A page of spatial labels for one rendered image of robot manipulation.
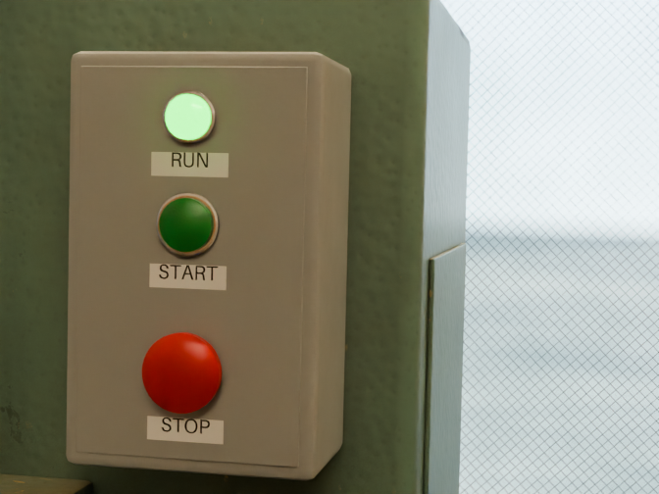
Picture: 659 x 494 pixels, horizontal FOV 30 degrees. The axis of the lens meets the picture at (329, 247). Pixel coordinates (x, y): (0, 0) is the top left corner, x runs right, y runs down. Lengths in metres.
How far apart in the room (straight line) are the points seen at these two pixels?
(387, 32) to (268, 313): 0.13
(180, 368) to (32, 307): 0.12
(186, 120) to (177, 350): 0.08
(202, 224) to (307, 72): 0.07
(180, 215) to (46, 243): 0.11
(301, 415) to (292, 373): 0.02
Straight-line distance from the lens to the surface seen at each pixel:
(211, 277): 0.46
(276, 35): 0.52
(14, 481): 0.56
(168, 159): 0.47
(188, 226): 0.46
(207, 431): 0.47
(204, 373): 0.46
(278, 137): 0.45
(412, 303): 0.51
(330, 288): 0.48
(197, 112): 0.46
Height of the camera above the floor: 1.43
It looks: 3 degrees down
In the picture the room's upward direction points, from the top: 1 degrees clockwise
